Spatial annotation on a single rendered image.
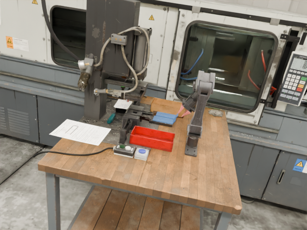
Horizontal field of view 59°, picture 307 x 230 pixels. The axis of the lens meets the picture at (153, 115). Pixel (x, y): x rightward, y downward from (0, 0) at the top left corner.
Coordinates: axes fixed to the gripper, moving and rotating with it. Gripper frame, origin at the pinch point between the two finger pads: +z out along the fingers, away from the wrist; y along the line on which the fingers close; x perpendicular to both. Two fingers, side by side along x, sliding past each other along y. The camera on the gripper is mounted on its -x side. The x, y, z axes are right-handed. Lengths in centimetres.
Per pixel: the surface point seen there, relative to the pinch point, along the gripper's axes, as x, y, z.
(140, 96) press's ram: 19.5, 29.1, -0.1
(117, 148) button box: 46, 22, 20
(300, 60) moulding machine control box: -32, -43, -73
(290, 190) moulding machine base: -45, -129, 9
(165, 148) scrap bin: 34.3, 0.3, 8.9
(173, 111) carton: -14.1, 2.4, 6.6
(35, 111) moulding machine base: -57, 99, 115
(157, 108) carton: -14.0, 12.9, 12.9
